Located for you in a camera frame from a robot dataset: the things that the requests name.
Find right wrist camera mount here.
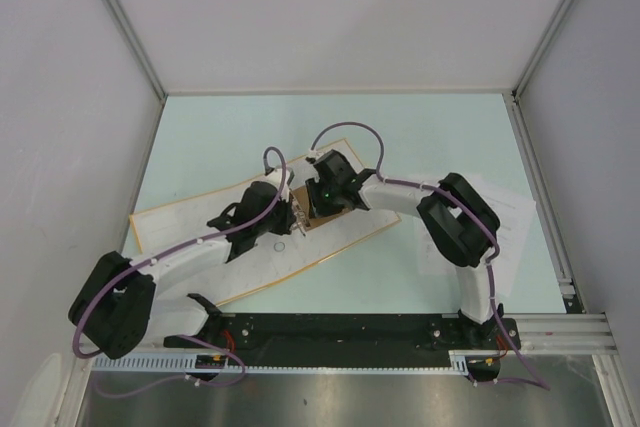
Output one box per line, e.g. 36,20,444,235
305,149,324,164

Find metal lever arch mechanism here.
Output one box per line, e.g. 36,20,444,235
290,196,310,236

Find aluminium frame rail right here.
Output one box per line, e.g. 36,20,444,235
503,93,585,314

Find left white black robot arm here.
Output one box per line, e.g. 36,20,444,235
68,180,295,359

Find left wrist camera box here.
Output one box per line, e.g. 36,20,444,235
265,167,295,202

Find white slotted cable duct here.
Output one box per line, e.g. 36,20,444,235
92,352,498,376

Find aluminium frame post left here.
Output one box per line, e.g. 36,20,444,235
101,0,168,105

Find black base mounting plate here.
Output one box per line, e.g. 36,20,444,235
195,313,521,367

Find aluminium frame post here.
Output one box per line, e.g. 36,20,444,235
101,0,168,105
511,0,578,102

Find brown cardboard sheet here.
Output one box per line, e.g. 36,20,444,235
291,186,352,234

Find aluminium frame post right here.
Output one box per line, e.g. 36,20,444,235
511,0,578,102

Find white printed paper sheets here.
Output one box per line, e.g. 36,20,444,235
412,174,539,299

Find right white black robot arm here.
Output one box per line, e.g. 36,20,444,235
306,150,501,348

